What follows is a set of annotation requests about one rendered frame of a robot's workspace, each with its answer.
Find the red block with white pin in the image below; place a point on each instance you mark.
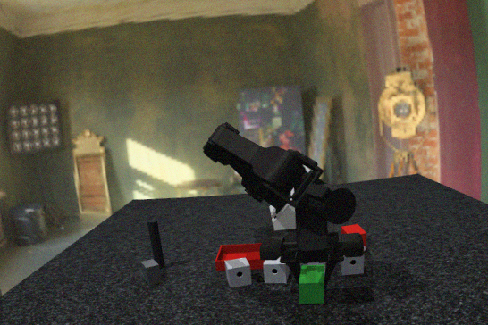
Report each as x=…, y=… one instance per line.
x=355, y=229

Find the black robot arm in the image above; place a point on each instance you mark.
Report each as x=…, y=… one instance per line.
x=271, y=173

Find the red tray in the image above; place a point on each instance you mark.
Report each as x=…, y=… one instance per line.
x=250, y=251

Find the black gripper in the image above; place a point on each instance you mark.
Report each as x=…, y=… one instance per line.
x=272, y=248

